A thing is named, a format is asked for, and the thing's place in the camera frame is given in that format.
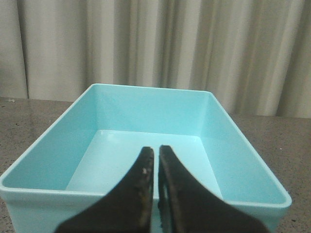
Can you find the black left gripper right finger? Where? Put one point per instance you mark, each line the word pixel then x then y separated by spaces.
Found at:
pixel 186 206

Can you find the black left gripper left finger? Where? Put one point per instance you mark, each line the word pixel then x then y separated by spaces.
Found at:
pixel 126 208

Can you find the light blue plastic box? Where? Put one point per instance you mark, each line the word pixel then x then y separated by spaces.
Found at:
pixel 91 146

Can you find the grey pleated curtain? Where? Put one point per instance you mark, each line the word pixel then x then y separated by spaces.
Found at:
pixel 253 55

